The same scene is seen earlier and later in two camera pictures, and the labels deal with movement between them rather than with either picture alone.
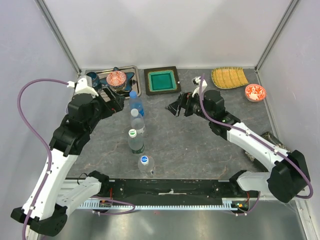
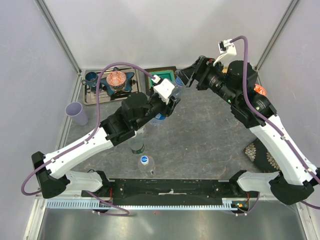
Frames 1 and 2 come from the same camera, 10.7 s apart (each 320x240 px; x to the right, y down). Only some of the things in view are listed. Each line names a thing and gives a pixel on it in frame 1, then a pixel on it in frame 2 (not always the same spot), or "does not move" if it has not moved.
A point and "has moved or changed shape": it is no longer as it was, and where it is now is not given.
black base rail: x=171 y=188 does not move
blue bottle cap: x=133 y=94 has moved or changed shape
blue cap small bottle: x=146 y=166 does not move
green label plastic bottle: x=136 y=144 does not move
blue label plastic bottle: x=135 y=102 has moved or changed shape
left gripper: x=116 y=103 -> x=169 y=108
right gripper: x=184 y=100 -> x=203 y=67
